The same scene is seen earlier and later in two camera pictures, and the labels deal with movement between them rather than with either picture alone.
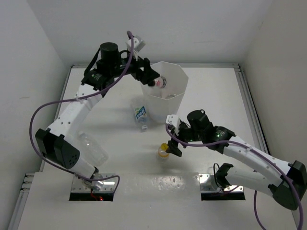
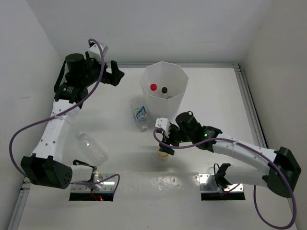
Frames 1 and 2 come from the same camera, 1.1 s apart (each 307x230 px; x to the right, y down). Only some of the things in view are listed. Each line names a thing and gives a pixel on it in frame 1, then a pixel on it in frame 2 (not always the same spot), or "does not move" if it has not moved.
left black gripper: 143,76 to 112,78
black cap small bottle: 160,82 to 164,90
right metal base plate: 208,183 does not move
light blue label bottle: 140,113 does not move
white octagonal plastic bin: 164,104 does not move
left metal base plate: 107,185 does not move
